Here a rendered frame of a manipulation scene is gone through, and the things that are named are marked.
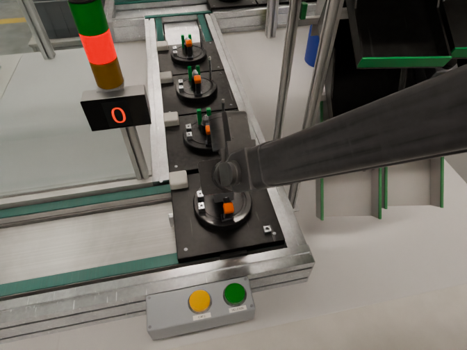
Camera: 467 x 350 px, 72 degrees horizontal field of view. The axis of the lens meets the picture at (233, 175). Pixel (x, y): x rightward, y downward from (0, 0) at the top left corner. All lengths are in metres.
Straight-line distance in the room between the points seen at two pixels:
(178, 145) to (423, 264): 0.71
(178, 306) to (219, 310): 0.08
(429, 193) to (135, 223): 0.71
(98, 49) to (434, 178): 0.75
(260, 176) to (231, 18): 1.45
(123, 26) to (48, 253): 1.20
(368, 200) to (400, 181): 0.09
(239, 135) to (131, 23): 1.33
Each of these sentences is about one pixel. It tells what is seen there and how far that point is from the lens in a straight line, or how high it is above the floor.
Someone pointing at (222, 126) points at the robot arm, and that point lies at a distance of 0.51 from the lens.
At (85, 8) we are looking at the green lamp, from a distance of 0.60.
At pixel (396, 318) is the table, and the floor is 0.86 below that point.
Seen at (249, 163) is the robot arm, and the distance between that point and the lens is 0.42.
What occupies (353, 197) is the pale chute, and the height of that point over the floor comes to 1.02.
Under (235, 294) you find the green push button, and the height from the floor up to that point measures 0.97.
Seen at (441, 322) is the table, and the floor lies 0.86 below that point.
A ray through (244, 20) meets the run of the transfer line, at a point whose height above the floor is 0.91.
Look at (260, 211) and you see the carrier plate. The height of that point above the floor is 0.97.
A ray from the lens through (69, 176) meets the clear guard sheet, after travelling 0.91.
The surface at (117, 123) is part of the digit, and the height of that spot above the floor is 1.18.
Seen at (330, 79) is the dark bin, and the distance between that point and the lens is 0.66.
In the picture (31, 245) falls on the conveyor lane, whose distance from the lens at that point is 0.92.
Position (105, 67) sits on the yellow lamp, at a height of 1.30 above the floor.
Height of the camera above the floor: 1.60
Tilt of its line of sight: 48 degrees down
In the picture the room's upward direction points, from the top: straight up
